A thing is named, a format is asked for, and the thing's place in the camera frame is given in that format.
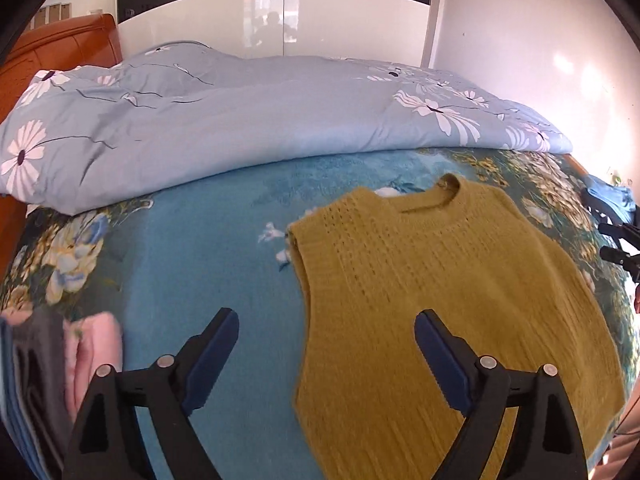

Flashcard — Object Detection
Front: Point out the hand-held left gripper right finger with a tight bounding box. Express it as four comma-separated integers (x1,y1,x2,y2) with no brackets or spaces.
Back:
414,309,589,480

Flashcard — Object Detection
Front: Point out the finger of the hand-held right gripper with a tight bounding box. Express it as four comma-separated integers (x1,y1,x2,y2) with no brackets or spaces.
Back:
598,222,640,282
580,188,640,227

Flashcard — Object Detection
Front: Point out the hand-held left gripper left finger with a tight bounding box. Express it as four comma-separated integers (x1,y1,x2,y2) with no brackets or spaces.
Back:
62,307,240,480

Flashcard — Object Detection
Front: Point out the mustard yellow knit vest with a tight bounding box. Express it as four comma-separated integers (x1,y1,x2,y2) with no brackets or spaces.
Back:
286,173,628,480

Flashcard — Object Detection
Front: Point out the light blue cloth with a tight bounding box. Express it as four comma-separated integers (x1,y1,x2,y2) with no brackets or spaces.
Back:
582,173,637,222

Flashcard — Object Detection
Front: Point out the teal floral bed blanket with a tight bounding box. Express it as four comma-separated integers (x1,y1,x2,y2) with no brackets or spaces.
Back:
0,147,640,480

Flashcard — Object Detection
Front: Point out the pink folded garment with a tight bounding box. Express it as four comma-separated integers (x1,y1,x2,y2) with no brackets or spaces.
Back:
64,311,124,423

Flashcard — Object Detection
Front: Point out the grey folded garment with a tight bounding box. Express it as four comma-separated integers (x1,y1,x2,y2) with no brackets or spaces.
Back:
9,306,73,463

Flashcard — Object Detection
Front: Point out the blue folded garment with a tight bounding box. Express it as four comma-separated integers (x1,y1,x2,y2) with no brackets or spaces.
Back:
0,316,53,480

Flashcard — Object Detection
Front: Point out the light blue floral quilt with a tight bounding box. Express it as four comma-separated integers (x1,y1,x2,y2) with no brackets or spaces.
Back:
0,42,574,216

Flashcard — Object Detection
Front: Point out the orange wooden headboard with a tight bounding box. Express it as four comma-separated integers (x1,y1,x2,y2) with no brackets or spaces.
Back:
0,13,124,126

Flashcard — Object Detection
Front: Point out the white glossy wardrobe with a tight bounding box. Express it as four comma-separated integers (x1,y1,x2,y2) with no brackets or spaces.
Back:
116,0,449,69

